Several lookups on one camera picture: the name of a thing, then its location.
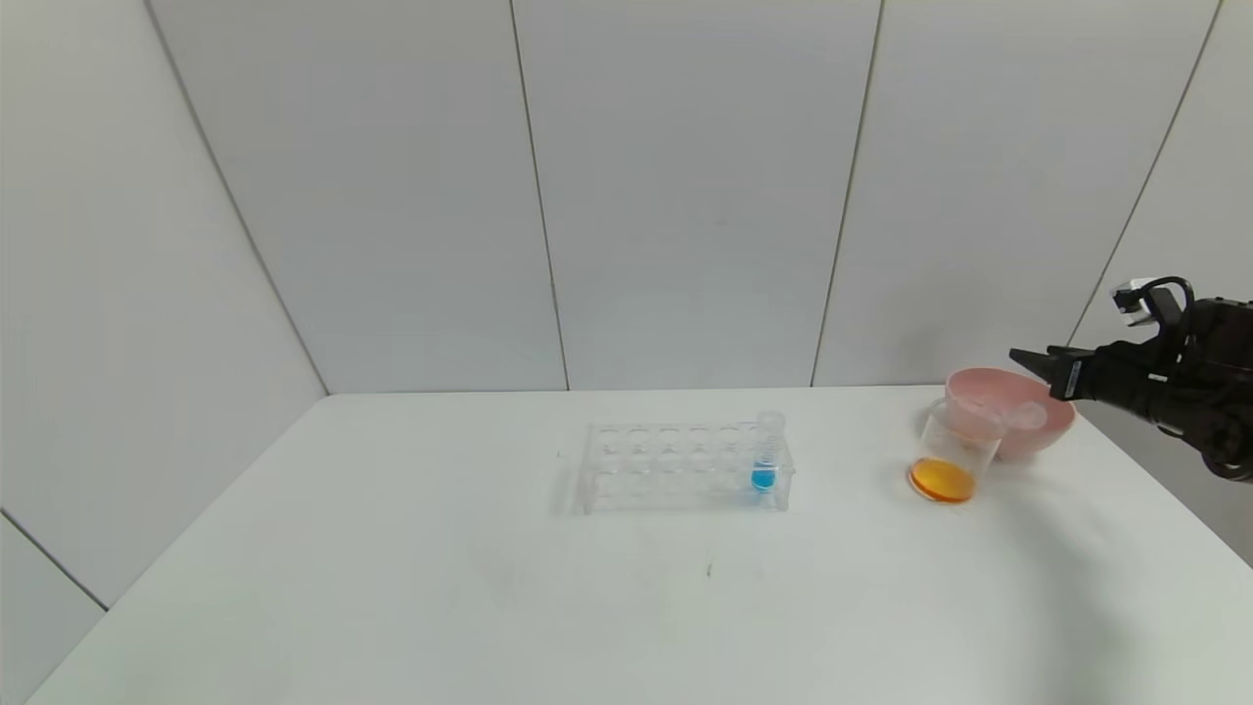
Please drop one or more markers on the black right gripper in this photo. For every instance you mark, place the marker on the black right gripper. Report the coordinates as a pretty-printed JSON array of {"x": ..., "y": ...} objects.
[{"x": 1071, "y": 376}]

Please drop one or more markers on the test tube with yellow pigment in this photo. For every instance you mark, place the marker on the test tube with yellow pigment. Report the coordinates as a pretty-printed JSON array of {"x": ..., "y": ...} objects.
[{"x": 1030, "y": 416}]

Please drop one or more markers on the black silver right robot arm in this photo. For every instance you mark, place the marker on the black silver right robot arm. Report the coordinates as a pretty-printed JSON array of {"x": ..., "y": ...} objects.
[{"x": 1204, "y": 392}]

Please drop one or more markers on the test tube with blue pigment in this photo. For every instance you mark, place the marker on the test tube with blue pigment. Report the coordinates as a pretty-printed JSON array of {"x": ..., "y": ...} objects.
[{"x": 765, "y": 460}]

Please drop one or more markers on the clear plastic test tube rack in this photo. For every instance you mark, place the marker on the clear plastic test tube rack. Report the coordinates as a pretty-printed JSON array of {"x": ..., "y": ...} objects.
[{"x": 646, "y": 470}]

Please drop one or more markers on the pink plastic bowl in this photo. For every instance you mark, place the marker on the pink plastic bowl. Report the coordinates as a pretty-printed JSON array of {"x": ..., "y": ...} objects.
[{"x": 1038, "y": 441}]

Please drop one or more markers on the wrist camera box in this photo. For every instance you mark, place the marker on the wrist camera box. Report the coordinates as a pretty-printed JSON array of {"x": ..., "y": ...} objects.
[{"x": 1134, "y": 302}]

